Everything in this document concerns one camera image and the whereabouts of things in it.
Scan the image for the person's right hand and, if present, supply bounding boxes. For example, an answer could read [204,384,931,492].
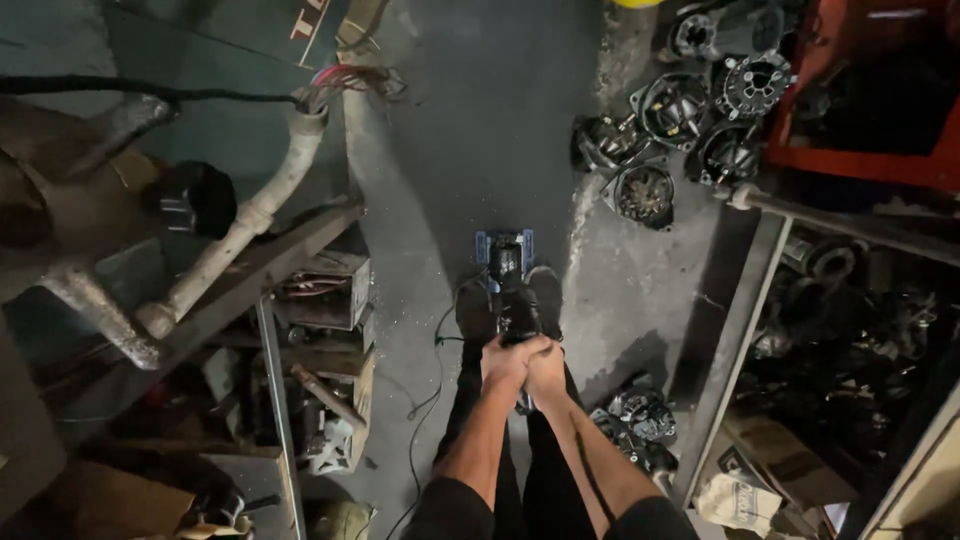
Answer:
[523,341,571,410]

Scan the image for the person's left hand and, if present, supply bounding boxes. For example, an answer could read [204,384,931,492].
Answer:
[480,333,553,393]

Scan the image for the black starter motor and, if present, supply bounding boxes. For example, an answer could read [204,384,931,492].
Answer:
[487,240,543,350]

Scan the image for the person's right dark shoe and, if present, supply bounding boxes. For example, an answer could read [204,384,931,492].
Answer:
[523,265,564,342]

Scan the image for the person's dark shoe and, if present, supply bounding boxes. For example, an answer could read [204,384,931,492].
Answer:
[523,265,564,342]
[454,279,498,348]

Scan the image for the person's left dark shoe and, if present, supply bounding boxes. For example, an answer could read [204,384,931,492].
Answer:
[454,279,498,348]

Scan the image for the black alternator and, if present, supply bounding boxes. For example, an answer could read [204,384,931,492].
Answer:
[590,408,681,496]
[606,384,678,445]

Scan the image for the person's black trousers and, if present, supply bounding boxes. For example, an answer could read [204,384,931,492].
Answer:
[399,339,700,540]

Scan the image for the cluttered metal workbench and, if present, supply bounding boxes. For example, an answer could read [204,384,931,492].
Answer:
[0,196,378,540]

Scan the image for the white paper bag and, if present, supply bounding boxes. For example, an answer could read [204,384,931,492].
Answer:
[693,471,783,538]

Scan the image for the heap of round alternator housings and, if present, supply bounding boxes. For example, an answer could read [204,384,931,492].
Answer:
[571,6,798,232]

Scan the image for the grey metal rack with parts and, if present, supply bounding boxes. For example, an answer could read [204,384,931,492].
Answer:
[671,183,960,540]

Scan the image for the grey bent metal pipe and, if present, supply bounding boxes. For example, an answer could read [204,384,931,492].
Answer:
[135,103,331,340]

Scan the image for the black ribbed knob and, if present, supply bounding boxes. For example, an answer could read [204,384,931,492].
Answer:
[144,160,239,241]

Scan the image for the red metal crate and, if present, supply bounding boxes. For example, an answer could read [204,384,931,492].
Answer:
[763,0,960,195]

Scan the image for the dark teal sign board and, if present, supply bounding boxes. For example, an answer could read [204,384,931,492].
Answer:
[103,0,354,72]

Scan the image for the blue metal base plate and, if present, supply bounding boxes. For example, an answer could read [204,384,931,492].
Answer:
[473,228,536,295]

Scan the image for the thin green wire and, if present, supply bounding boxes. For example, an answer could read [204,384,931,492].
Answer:
[384,279,489,540]

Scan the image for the cardboard box with wires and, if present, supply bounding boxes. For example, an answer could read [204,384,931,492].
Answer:
[273,250,373,333]

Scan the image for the red and white wire bundle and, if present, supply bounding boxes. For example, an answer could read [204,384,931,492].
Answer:
[298,63,408,115]

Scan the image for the rusty metal press frame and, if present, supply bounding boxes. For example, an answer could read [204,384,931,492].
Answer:
[0,93,183,372]

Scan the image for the thick black cable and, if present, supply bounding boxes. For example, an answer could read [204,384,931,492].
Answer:
[0,74,303,106]

